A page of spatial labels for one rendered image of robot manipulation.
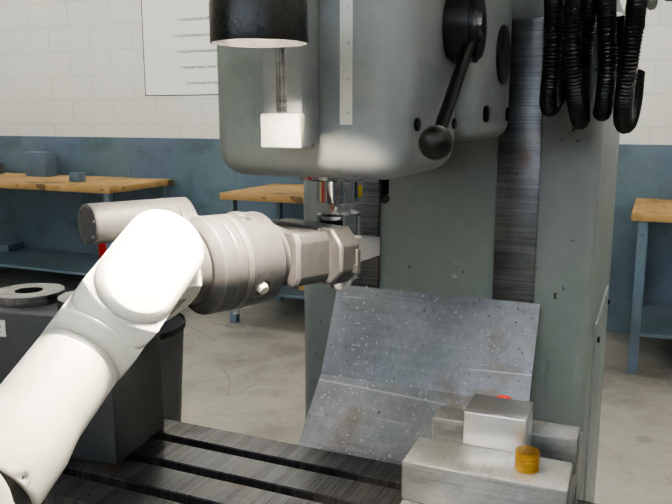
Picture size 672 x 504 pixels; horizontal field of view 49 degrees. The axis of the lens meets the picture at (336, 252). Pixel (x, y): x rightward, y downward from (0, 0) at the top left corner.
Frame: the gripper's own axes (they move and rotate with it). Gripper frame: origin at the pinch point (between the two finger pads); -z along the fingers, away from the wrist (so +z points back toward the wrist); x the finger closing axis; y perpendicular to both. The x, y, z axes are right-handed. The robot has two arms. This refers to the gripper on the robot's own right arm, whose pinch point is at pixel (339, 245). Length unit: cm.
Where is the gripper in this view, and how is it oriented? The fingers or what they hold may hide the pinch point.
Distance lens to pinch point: 77.3
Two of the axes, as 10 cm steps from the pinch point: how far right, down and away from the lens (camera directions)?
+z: -7.2, 1.1, -6.8
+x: -6.9, -1.3, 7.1
